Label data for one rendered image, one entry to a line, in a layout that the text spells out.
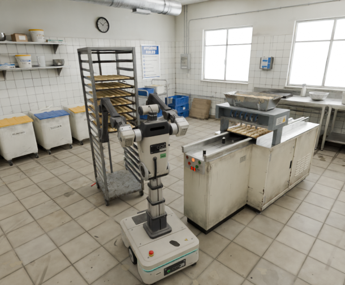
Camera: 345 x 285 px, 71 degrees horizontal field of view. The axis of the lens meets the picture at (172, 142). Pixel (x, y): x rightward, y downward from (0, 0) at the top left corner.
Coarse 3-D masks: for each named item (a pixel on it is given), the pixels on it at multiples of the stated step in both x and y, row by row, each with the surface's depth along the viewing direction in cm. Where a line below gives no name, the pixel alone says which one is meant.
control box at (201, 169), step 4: (188, 156) 228; (192, 156) 225; (188, 160) 229; (196, 160) 221; (200, 160) 217; (192, 164) 226; (196, 164) 222; (200, 164) 218; (204, 164) 217; (192, 168) 227; (200, 168) 219; (204, 168) 218; (200, 172) 221; (204, 172) 220
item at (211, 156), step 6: (294, 120) 315; (234, 144) 235; (240, 144) 241; (246, 144) 248; (216, 150) 221; (222, 150) 223; (228, 150) 230; (204, 156) 211; (210, 156) 214; (216, 156) 219
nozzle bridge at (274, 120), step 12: (216, 108) 281; (228, 108) 268; (240, 108) 260; (276, 108) 258; (228, 120) 299; (240, 120) 264; (264, 120) 247; (276, 120) 235; (276, 132) 243; (276, 144) 248
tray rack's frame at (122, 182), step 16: (80, 48) 258; (96, 48) 231; (112, 48) 238; (128, 48) 246; (80, 64) 284; (96, 176) 335; (112, 176) 335; (128, 176) 334; (112, 192) 296; (128, 192) 296
